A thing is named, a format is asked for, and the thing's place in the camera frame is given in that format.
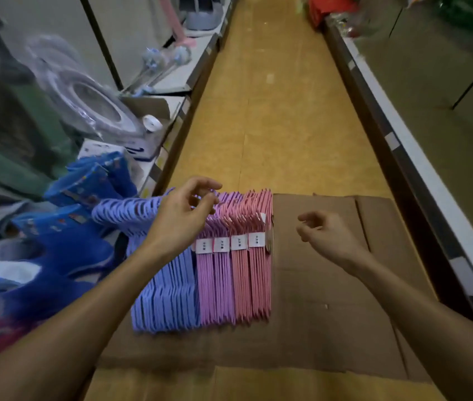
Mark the white box with blue stripe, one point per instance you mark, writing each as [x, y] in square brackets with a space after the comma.
[149, 141]

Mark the white display rack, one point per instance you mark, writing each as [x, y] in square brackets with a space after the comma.
[136, 29]

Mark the flattened brown cardboard box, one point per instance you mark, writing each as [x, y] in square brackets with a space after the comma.
[324, 288]

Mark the white round plastic item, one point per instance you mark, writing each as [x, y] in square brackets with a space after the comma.
[152, 123]

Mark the clear toilet brush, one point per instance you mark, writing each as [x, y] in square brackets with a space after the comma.
[180, 56]
[151, 64]

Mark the clear wrapped packet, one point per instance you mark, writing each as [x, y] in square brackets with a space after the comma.
[345, 25]

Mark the pink plunger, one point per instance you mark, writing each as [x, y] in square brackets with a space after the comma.
[174, 20]

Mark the row of grey dustpan sets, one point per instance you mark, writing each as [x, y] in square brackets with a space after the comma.
[201, 14]

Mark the blue printed bag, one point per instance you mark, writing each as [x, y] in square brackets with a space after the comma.
[90, 179]
[65, 254]

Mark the green plastic wrapped roll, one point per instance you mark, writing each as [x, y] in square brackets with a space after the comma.
[40, 116]
[7, 171]

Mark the white blue-trimmed zipper bag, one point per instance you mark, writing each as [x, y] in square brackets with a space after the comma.
[3, 273]

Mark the grey store shelf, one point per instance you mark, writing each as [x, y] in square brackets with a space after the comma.
[428, 121]

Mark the person's left forearm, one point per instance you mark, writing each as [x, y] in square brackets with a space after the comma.
[61, 329]

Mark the person's left hand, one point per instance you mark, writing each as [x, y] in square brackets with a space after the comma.
[182, 221]

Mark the plastic wrapped toilet seat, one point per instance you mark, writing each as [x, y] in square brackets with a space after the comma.
[78, 96]

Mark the person's right forearm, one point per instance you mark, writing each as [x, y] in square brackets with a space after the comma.
[437, 329]

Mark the person's right hand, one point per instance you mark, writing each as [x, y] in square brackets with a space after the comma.
[332, 242]

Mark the white printed carton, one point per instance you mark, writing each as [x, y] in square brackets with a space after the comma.
[94, 148]

